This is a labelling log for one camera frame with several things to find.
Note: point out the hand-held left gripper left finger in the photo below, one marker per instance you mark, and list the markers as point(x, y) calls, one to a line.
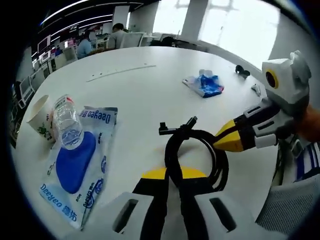
point(150, 197)

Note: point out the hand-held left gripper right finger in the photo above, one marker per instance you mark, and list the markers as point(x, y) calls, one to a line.
point(190, 212)

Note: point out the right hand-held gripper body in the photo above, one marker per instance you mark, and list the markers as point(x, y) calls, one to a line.
point(290, 82)

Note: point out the blue tissue pack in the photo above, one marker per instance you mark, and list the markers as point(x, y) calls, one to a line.
point(207, 86)

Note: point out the blue lid wet wipes pack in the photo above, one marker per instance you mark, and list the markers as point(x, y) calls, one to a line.
point(75, 167)

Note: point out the clear plastic water bottle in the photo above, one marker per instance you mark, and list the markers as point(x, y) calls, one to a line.
point(67, 120)

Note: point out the green print paper cup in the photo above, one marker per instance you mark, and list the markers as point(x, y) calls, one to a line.
point(40, 117)

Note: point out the person's right hand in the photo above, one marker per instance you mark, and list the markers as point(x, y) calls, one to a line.
point(311, 122)

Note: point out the small white object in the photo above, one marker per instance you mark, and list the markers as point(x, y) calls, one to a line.
point(256, 88)

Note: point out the small black object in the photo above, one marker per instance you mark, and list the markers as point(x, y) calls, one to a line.
point(243, 72)

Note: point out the person's striped shirt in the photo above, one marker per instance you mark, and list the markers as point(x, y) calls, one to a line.
point(311, 162)

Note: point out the grey mesh office chair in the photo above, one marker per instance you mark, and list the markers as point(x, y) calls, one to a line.
point(287, 207)

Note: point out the large window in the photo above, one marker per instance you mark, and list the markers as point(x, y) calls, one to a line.
point(237, 27)

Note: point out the black office chair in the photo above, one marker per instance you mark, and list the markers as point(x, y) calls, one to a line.
point(170, 41)

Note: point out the narrow window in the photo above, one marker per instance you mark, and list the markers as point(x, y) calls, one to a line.
point(167, 17)

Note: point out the white office chair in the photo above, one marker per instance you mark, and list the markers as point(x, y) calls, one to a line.
point(131, 40)

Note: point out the white-framed monitor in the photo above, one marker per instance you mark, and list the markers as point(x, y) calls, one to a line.
point(43, 42)

